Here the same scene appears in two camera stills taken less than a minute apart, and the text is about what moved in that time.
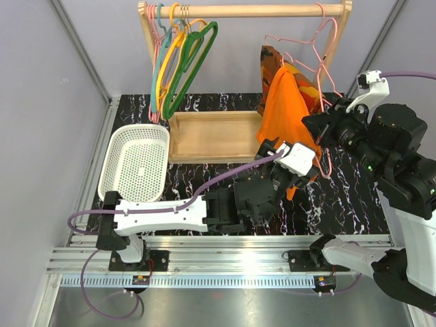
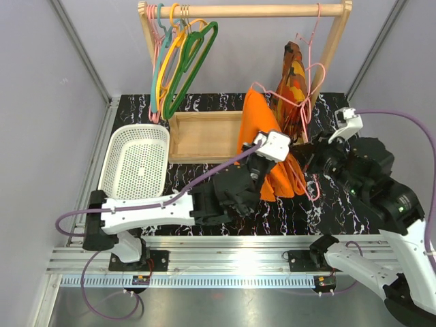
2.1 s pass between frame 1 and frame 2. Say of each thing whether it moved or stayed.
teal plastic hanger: stayed
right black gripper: moved
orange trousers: moved
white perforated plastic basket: stayed
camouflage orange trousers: moved
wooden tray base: stayed
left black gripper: moved
